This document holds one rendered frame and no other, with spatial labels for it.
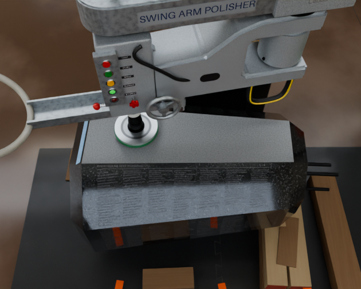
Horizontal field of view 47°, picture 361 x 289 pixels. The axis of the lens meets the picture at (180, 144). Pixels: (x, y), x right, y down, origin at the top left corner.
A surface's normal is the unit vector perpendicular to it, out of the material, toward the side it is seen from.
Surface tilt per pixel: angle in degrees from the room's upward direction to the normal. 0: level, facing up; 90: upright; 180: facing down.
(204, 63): 90
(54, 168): 0
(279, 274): 0
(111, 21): 90
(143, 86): 90
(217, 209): 45
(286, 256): 0
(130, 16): 90
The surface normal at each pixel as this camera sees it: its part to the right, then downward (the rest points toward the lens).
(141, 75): 0.20, 0.83
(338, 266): 0.00, -0.53
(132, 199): 0.00, 0.22
